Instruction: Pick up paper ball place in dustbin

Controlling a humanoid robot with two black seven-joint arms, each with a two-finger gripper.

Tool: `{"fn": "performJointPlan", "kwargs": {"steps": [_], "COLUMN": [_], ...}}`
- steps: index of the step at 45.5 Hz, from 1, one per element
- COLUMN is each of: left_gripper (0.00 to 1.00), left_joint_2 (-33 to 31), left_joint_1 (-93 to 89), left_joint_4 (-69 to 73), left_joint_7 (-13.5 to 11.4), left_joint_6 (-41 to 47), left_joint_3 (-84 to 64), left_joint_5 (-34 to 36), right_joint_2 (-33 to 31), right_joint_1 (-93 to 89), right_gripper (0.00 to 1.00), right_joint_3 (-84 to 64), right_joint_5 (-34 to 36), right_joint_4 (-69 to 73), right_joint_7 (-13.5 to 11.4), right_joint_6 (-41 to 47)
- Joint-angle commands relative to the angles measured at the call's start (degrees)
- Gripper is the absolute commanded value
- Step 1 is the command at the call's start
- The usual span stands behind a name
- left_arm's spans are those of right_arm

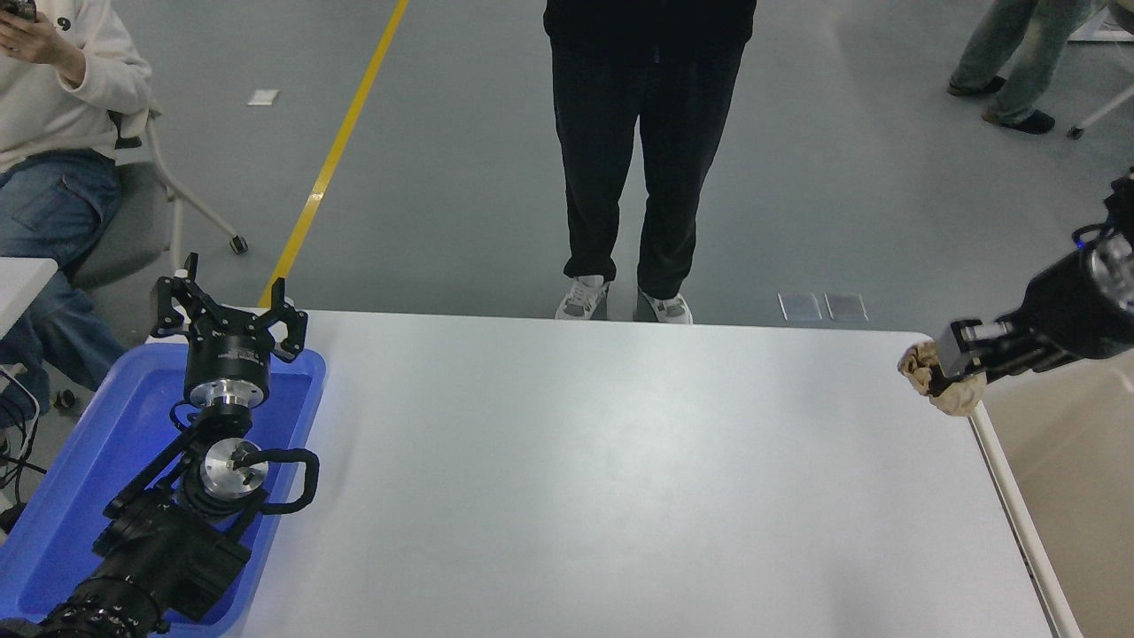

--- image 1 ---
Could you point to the white side desk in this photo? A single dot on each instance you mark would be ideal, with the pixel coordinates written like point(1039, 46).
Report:
point(22, 288)

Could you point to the white furniture leg with caster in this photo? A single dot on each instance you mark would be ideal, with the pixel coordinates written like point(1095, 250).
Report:
point(1103, 111)

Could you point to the standing person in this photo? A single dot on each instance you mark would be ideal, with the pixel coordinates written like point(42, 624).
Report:
point(651, 133)

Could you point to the black phone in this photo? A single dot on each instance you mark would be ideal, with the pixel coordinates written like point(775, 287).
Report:
point(19, 9)

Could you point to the tan paper ball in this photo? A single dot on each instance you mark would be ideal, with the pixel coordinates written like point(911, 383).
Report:
point(961, 399)

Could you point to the grey office chair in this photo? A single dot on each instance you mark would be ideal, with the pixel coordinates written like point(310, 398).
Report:
point(133, 213)

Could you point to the grey floor plate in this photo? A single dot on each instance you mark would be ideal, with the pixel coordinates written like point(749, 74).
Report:
point(801, 307)
point(846, 307)

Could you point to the walking person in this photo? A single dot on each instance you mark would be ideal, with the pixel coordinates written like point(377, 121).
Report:
point(1028, 53)

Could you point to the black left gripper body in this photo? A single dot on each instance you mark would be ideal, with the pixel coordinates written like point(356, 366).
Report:
point(227, 350)

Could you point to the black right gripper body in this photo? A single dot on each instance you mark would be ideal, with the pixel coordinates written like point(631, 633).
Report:
point(1063, 310)

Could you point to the seated person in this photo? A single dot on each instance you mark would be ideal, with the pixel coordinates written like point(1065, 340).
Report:
point(53, 204)

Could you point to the person's hand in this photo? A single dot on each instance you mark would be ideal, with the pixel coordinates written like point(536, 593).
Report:
point(40, 49)

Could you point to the large pale bin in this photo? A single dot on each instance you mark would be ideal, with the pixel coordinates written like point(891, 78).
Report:
point(1081, 496)

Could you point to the blue plastic tray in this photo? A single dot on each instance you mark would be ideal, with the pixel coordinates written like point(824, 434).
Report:
point(80, 461)

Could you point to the small white paper scrap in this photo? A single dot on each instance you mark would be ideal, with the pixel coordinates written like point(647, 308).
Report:
point(262, 97)

